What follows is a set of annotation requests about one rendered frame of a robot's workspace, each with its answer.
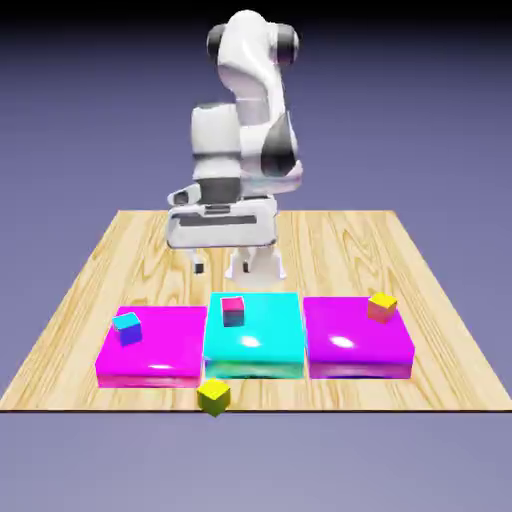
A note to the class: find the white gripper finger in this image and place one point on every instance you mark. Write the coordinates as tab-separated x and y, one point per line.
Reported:
245	264
198	264

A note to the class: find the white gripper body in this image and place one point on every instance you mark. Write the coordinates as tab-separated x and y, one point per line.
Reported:
224	234

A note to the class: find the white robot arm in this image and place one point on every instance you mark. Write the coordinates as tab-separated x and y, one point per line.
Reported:
248	80

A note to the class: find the small pink cube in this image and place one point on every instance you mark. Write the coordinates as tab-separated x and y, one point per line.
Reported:
233	312

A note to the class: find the small blue cube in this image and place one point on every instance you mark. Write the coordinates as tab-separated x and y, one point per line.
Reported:
128	330

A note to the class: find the small yellow orange cube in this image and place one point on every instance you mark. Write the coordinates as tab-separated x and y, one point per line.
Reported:
382	308

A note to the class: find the large cyan box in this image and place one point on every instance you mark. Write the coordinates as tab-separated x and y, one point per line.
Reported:
264	328

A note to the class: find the large magenta box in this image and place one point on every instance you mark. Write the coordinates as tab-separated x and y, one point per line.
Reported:
168	340

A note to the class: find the large purple box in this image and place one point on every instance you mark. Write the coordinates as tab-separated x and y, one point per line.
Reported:
344	332

